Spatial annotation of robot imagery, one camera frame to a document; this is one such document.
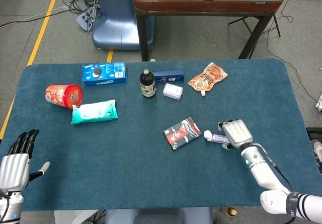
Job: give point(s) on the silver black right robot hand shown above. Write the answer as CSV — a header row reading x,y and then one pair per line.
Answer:
x,y
237,133

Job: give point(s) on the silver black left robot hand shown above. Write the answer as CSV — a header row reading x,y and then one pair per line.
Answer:
x,y
13,171

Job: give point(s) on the purple white toothpaste tube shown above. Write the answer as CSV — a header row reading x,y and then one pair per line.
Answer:
x,y
216,138

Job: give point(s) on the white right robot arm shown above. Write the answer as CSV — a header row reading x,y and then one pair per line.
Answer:
x,y
264,173

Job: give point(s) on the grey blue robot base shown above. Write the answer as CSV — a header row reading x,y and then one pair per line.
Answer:
x,y
161,216

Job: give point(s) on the orange spout pouch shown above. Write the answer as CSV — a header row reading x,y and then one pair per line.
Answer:
x,y
207,79

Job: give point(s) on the white box under table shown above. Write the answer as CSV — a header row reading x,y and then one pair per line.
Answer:
x,y
73,217

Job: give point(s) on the black crate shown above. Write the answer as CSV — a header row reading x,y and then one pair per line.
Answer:
x,y
313,133

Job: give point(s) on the clear plastic case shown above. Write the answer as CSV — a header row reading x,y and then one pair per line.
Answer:
x,y
173,91

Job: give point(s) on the small brown bottle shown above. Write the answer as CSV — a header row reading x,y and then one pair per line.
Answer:
x,y
231,211

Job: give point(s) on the grey sneaker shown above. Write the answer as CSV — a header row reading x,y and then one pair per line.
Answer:
x,y
317,149

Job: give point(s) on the white grey device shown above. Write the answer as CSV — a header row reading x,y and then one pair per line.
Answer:
x,y
319,105

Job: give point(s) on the long dark blue box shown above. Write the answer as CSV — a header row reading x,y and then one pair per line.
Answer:
x,y
171,76

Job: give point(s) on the red instant noodle cup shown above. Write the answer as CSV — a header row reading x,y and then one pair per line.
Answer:
x,y
63,95

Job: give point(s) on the green wet wipes pack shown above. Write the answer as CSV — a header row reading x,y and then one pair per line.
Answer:
x,y
94,112

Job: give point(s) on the dark glass bottle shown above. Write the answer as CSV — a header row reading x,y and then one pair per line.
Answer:
x,y
148,85

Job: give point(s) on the blue table mat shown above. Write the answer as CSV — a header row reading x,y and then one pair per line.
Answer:
x,y
125,168

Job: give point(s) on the blue Oreo cookie box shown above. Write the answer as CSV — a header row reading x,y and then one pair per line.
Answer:
x,y
105,75

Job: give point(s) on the brown wooden table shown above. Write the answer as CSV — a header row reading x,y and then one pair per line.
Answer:
x,y
206,3

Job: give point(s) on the blue grey machine base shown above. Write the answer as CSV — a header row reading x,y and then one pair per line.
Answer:
x,y
113,27

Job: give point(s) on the grey power strip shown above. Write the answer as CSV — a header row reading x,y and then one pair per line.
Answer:
x,y
85,20

